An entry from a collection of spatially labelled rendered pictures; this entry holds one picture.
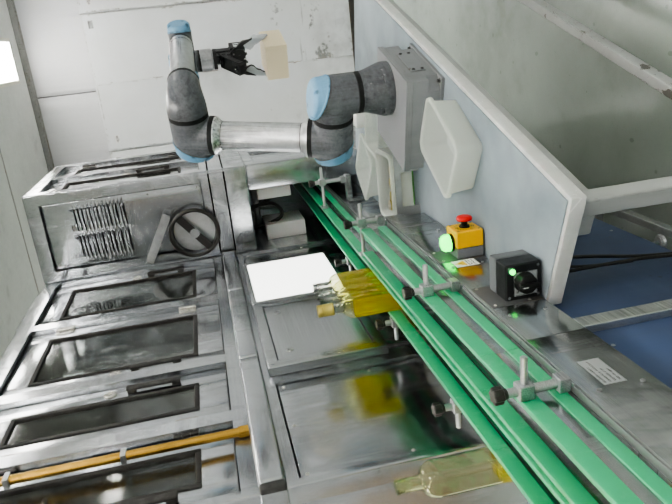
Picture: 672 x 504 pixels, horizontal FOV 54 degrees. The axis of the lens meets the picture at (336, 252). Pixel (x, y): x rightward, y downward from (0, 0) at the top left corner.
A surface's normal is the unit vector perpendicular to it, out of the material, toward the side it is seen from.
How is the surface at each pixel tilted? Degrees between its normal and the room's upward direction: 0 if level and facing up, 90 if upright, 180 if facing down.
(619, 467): 90
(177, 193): 90
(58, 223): 90
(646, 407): 90
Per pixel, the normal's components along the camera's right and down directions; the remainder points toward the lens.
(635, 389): -0.11, -0.94
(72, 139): 0.21, 0.30
